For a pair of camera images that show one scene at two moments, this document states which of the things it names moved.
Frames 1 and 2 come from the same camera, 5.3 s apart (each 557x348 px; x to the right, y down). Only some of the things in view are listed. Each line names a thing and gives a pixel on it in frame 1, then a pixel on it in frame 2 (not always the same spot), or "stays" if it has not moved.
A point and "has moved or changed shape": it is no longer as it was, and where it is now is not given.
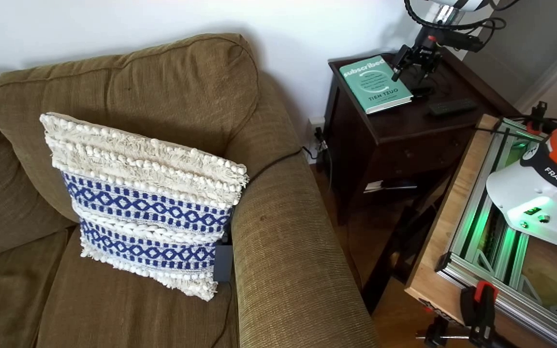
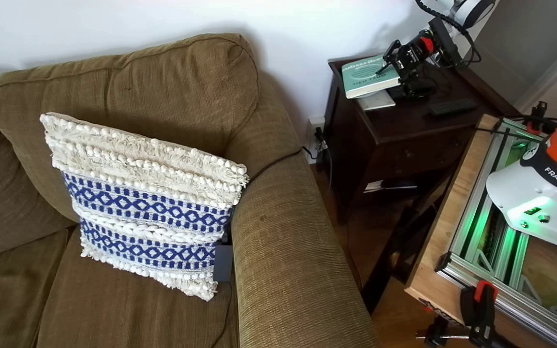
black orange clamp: x=478 y=306 stays
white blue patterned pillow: x=144 y=208 stays
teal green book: x=374 y=86 has moved or changed shape
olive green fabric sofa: x=296 y=281 stays
